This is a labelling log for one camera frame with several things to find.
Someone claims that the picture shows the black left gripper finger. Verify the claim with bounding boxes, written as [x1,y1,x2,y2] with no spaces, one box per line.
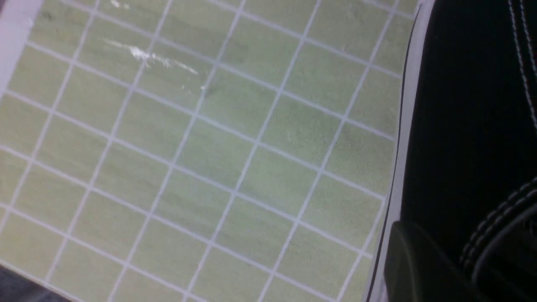
[384,221,489,302]

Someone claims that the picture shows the black canvas lace-up sneaker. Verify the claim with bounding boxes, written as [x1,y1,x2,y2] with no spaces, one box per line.
[364,0,537,302]

